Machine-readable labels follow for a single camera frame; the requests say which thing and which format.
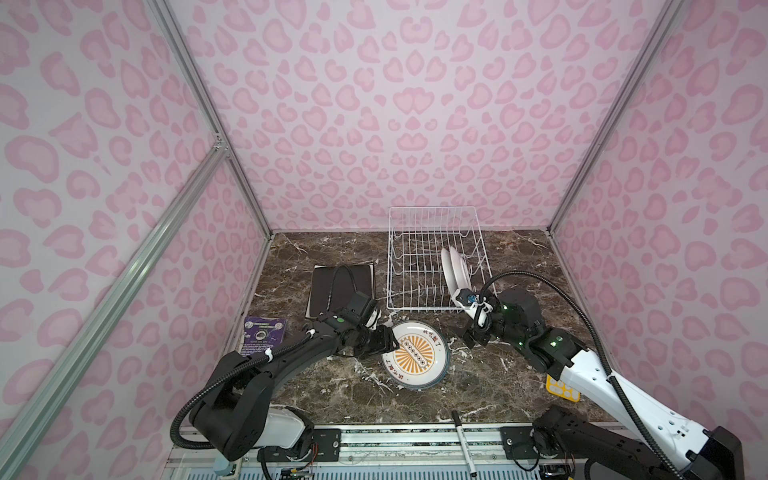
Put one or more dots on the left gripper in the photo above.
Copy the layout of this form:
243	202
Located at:
386	342

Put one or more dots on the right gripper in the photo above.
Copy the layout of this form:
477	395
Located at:
474	331

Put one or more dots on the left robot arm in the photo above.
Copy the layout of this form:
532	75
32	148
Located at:
233	414

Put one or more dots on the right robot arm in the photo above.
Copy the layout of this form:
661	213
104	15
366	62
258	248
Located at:
664	444

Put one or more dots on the black marker pen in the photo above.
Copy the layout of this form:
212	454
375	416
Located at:
458	425

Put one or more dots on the yellow calculator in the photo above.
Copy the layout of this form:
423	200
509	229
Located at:
561	390

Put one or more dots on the purple book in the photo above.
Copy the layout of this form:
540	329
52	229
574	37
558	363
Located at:
261	334

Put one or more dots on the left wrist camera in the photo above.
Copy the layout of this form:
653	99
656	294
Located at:
373	319

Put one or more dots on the white wire dish rack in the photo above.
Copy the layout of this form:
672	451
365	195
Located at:
416	236

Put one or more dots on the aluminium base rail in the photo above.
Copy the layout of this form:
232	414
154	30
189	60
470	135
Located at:
398	451

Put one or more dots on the grey box on rail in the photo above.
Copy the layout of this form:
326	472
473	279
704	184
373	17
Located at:
223	467

